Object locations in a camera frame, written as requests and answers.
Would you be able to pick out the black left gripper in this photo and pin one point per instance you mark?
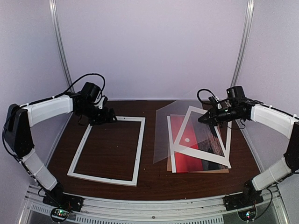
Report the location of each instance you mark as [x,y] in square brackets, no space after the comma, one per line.
[104,119]

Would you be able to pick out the aluminium front rail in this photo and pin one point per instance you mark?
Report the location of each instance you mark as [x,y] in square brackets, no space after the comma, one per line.
[207,210]

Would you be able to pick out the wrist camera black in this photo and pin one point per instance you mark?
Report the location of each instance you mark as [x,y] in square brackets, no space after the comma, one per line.
[90,91]
[235,92]

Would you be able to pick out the brown backing board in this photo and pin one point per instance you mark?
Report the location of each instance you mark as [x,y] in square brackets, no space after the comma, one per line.
[175,122]

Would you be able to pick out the clear acrylic sheet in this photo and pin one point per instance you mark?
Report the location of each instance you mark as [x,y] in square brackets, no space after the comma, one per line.
[162,133]

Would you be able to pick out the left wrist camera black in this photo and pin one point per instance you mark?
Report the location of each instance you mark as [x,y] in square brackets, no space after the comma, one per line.
[90,91]

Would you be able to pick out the white picture frame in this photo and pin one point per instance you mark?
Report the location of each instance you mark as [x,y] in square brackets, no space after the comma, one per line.
[133,182]

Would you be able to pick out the controller board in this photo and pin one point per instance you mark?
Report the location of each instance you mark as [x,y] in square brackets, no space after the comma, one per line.
[59,215]
[247,215]

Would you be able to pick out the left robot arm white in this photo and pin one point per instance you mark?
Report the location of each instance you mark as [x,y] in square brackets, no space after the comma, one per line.
[20,119]

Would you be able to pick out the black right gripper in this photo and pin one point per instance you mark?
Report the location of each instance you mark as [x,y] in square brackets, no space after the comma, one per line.
[214,119]

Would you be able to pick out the aluminium corner post right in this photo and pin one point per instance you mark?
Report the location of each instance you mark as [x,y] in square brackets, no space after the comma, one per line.
[244,41]

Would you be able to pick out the aluminium corner post left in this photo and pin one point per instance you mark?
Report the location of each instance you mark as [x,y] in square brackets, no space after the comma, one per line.
[61,51]

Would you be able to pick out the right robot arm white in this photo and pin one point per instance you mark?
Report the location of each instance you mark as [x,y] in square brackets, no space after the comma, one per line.
[283,123]

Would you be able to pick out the right controller board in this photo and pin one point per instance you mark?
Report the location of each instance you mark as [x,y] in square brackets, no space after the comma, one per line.
[247,215]

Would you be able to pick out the aluminium corner post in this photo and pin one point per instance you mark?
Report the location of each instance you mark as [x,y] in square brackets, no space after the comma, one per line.
[61,51]
[244,41]

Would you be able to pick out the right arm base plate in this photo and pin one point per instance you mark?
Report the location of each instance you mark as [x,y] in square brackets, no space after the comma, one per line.
[249,197]

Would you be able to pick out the left controller board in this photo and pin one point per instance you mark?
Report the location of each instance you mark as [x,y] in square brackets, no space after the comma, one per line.
[59,215]

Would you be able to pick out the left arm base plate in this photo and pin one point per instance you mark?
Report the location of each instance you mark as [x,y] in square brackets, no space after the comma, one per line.
[57,198]

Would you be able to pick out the red and dark photo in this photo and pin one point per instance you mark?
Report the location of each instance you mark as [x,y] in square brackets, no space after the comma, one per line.
[186,164]

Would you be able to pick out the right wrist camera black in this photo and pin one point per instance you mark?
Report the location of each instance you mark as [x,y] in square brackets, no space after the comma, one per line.
[235,92]

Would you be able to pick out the white mat board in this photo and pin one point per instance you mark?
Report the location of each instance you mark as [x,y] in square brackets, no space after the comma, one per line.
[201,154]

